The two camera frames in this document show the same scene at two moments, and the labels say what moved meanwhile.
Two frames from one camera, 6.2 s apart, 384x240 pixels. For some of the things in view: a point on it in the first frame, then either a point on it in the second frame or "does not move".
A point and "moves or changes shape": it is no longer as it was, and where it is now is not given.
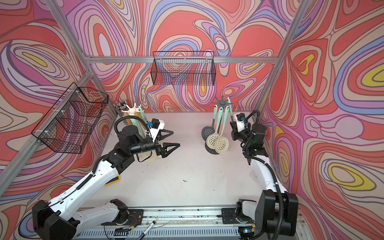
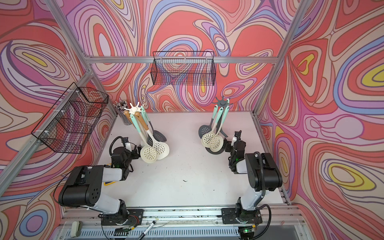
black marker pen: [147, 230] does not move
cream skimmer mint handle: [211, 140] moves or changes shape
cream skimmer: [222, 143] moves or changes shape
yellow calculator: [114, 180] does not move
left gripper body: [151, 147] → [134, 154]
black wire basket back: [186, 68] does not move
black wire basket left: [66, 127] does not move
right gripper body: [243, 135] → [229, 148]
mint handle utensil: [228, 100] → [225, 117]
